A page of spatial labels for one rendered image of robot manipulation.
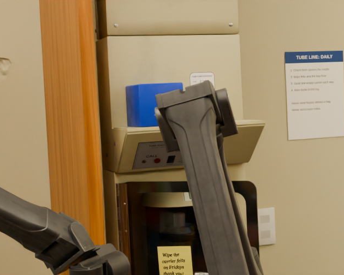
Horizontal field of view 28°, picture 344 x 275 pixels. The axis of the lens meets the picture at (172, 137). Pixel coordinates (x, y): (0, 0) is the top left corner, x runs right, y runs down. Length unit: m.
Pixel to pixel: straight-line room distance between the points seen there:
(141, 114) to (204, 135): 0.54
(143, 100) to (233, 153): 0.26
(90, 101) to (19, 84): 0.53
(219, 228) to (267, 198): 1.31
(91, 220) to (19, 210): 0.32
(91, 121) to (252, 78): 0.82
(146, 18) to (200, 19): 0.13
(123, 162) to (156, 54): 0.26
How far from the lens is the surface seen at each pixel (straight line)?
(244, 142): 1.54
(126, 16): 1.54
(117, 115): 1.52
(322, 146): 2.24
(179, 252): 1.49
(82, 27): 1.42
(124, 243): 1.53
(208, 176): 0.87
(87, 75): 1.41
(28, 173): 1.92
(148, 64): 1.54
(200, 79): 1.58
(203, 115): 0.90
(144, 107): 1.42
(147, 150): 1.46
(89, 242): 1.18
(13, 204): 1.13
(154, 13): 1.56
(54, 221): 1.16
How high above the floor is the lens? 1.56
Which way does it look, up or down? 3 degrees down
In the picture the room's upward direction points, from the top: 3 degrees counter-clockwise
